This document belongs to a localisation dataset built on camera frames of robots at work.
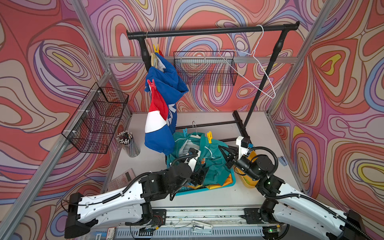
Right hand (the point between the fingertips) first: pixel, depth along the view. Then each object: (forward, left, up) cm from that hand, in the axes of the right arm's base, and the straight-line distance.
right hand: (219, 149), depth 67 cm
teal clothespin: (+14, +16, -3) cm, 21 cm away
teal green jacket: (-2, +3, -6) cm, 7 cm away
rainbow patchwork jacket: (-9, -6, -17) cm, 20 cm away
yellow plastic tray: (-15, -9, 0) cm, 17 cm away
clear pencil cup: (+15, +50, -8) cm, 52 cm away
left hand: (-6, +7, -4) cm, 10 cm away
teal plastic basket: (-9, +16, -27) cm, 33 cm away
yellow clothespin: (+5, +4, +4) cm, 8 cm away
